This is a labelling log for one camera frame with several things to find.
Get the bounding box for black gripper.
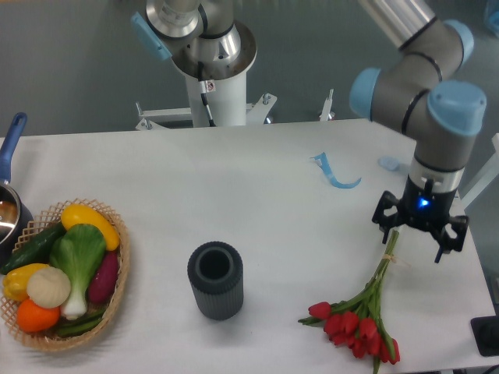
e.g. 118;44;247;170
372;177;469;263

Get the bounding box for red tulip bouquet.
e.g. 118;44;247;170
298;230;401;373

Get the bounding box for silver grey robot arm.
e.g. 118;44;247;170
131;1;487;255

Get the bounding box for blue curved tape strip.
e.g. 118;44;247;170
311;152;362;189

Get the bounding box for black device at edge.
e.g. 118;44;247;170
470;316;498;357

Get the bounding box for dark grey ribbed vase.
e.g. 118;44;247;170
187;242;244;321

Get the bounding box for purple sweet potato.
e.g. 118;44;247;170
87;252;119;304

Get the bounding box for green bok choy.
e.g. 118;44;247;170
49;224;106;320

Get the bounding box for green bean pods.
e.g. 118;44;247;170
55;309;104;338

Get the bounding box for white garlic bulb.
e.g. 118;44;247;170
27;266;71;309

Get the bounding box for green cucumber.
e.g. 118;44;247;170
1;222;65;275

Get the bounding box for woven wicker basket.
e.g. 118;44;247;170
1;199;130;352

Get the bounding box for orange fruit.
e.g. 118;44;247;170
16;298;60;333

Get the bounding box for yellow bell pepper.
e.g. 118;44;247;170
2;263;48;302

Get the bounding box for white table leg frame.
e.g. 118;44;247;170
460;133;498;210

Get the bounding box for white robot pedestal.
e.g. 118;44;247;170
185;72;246;128

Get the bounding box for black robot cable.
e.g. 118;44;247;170
196;61;217;128

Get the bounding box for white metal base frame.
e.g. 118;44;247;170
135;88;335;131

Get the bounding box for blue handled saucepan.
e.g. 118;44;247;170
1;112;33;266

